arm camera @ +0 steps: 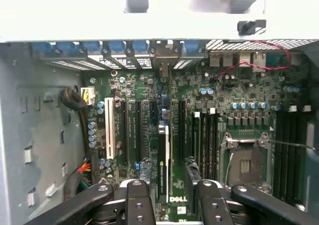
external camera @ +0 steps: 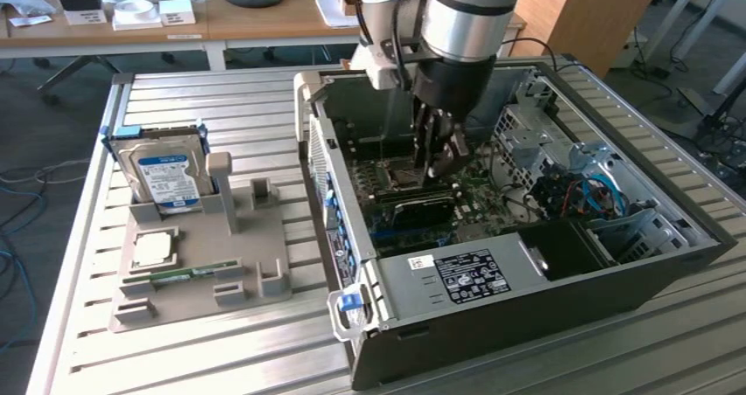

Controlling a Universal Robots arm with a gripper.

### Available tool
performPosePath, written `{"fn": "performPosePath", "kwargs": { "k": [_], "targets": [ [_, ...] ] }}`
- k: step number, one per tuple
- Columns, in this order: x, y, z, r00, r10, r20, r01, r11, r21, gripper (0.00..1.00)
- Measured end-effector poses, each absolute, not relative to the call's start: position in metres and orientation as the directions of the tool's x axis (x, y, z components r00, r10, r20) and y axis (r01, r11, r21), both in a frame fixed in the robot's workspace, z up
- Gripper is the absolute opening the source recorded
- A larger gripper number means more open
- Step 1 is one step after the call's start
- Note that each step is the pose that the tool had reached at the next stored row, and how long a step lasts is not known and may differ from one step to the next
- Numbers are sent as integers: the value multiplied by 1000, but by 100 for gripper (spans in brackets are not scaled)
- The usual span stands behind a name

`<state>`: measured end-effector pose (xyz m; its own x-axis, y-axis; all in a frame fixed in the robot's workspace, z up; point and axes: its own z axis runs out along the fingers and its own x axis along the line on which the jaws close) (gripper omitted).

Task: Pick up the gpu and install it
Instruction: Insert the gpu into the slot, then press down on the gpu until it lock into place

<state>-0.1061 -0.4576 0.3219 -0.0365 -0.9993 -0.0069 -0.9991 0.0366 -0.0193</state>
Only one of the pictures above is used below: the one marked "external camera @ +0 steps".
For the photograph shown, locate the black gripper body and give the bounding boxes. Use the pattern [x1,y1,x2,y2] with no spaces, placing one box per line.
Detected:
[410,57,496,119]

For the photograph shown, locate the flat white box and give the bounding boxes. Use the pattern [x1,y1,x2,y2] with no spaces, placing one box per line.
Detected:
[111,12,163,31]

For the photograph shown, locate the black wire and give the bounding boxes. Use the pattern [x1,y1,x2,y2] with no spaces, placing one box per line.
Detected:
[500,184,552,224]

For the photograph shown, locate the grey chipset heatsink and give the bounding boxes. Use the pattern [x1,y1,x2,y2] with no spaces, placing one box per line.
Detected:
[456,224,496,243]

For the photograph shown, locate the loose green RAM stick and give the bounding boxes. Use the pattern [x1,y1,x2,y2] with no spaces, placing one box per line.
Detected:
[121,261,240,285]

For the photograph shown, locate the red disk wire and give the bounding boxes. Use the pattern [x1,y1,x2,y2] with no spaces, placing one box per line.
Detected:
[558,179,587,219]

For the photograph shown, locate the blue disk wire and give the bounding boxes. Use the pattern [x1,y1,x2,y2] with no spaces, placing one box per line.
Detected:
[582,174,631,219]

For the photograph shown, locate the white paper label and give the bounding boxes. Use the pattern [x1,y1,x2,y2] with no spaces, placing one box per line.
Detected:
[8,14,53,28]

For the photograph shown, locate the perforated silver disk bay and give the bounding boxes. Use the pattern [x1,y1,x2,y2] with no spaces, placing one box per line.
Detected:
[492,104,584,204]

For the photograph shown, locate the black cable behind case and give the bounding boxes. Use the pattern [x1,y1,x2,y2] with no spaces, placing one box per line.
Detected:
[498,37,579,75]

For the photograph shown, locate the green motherboard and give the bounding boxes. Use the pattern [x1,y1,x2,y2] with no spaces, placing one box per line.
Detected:
[343,136,526,259]

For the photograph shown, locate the white boxes on desk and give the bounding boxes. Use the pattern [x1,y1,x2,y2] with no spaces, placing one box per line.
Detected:
[57,0,108,26]

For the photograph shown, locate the CPU socket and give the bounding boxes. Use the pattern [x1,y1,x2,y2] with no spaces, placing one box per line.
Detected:
[378,156,424,191]

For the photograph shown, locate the green GPU with black fan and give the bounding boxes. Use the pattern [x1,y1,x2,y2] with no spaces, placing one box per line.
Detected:
[382,195,456,234]

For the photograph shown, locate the white paper stack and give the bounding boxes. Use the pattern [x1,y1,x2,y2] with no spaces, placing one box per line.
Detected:
[314,0,363,29]

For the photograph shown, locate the white floor cable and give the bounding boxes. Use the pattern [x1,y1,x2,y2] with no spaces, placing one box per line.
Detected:
[0,157,92,185]

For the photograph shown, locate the wooden desk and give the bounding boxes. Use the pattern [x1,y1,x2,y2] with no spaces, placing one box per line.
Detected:
[0,0,526,73]

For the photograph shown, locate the silver CPU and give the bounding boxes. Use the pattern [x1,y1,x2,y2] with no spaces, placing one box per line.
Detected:
[131,232,176,268]

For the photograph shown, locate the white desk frame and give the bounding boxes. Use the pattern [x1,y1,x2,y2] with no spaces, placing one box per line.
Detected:
[638,0,746,95]

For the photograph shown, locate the small white box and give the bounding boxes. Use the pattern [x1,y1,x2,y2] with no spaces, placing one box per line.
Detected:
[157,0,196,27]

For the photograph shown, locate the open black PC case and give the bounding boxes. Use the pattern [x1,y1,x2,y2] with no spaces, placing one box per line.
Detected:
[292,60,739,392]

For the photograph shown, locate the white tape roll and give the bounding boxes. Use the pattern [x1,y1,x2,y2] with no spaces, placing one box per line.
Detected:
[113,0,159,20]

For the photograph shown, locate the grey parts rack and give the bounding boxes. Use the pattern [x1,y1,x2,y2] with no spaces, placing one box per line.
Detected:
[107,149,296,335]

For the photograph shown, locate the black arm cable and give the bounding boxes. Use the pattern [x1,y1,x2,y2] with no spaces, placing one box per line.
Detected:
[355,0,412,88]

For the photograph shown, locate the blue floor cable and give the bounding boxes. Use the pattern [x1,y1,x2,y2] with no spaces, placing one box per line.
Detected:
[0,189,45,352]

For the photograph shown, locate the slanted silver disk bay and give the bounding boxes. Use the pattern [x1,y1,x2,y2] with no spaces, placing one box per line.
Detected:
[584,206,689,265]

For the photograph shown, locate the hard disk with blue carrier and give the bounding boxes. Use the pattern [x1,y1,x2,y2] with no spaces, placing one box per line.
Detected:
[100,123,215,216]

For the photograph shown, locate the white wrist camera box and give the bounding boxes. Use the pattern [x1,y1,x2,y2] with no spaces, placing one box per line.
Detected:
[364,40,412,91]

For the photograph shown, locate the wooden cabinet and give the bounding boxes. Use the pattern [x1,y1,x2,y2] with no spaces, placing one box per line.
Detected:
[510,0,668,80]

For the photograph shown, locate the grey power supply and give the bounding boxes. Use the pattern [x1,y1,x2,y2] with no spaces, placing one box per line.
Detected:
[372,232,552,320]

